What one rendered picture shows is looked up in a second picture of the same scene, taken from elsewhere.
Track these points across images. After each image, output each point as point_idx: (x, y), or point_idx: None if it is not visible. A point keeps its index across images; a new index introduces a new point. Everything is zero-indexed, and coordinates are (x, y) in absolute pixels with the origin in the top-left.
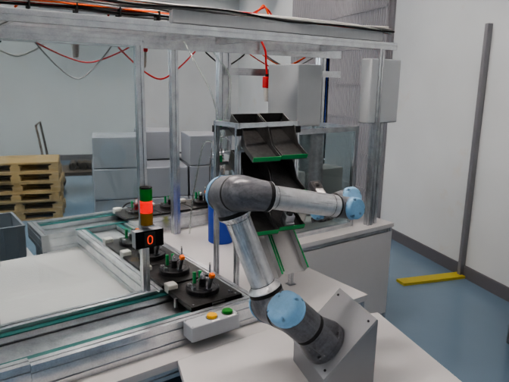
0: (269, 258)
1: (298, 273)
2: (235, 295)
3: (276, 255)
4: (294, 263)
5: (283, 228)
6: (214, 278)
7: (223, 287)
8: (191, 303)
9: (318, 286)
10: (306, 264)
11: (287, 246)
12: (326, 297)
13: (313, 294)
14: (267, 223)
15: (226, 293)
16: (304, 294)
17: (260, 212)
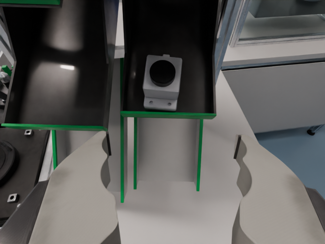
0: (118, 146)
1: (219, 125)
2: (10, 216)
3: (123, 158)
4: (177, 162)
5: (136, 115)
6: (42, 134)
7: (22, 173)
8: None
9: (231, 173)
10: (196, 183)
11: (177, 123)
12: (224, 219)
13: (209, 198)
14: (96, 85)
15: (4, 201)
16: (194, 191)
17: (103, 36)
